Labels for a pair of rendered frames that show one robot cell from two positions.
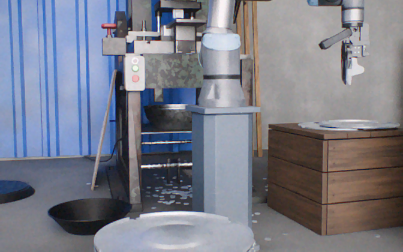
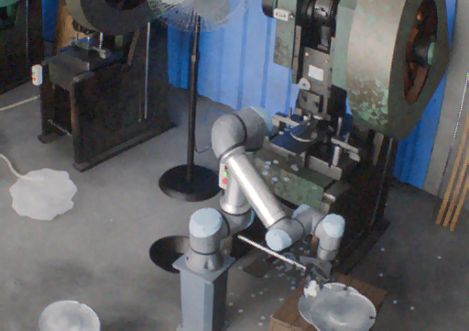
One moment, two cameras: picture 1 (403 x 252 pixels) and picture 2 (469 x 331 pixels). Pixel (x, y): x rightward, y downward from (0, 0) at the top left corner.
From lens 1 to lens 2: 2.05 m
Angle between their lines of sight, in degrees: 53
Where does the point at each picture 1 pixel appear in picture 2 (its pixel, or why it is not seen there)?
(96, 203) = not seen: hidden behind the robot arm
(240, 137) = (199, 290)
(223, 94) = (190, 260)
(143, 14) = not seen: hidden behind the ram
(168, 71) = (267, 178)
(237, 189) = (196, 313)
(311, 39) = not seen: outside the picture
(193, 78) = (288, 193)
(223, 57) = (193, 238)
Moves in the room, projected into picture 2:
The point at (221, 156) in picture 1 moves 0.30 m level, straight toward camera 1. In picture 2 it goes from (186, 292) to (125, 313)
